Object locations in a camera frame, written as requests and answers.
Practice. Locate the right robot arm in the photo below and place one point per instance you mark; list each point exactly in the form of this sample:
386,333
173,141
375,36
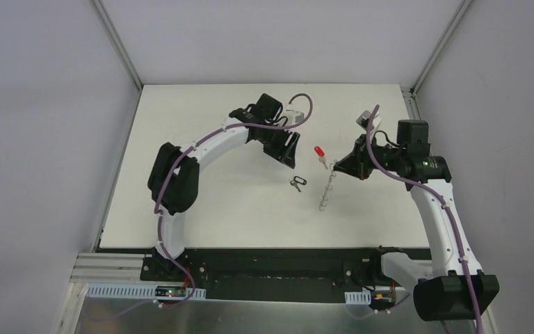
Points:
456,287

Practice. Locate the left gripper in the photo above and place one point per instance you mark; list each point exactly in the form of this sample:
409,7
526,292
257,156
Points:
276,142

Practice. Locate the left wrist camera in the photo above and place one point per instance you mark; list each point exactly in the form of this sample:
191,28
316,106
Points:
293,117

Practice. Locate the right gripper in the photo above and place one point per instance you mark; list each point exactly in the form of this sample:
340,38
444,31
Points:
362,156

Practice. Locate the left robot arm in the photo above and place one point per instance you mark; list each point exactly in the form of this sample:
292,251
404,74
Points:
175,175

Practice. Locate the controller board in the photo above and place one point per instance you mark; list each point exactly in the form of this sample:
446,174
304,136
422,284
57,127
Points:
170,292
380,301

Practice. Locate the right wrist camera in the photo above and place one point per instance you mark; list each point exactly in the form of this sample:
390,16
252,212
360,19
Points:
364,122

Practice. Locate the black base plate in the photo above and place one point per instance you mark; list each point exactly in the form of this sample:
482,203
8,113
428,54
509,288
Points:
304,275

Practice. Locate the key with red tag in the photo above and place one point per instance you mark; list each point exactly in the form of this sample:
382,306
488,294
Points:
321,156

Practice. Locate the right controller board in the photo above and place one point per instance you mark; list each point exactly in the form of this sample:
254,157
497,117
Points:
380,301

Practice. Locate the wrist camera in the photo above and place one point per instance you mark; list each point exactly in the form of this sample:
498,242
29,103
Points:
364,122
293,117

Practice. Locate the left controller board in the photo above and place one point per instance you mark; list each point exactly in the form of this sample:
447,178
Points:
170,292

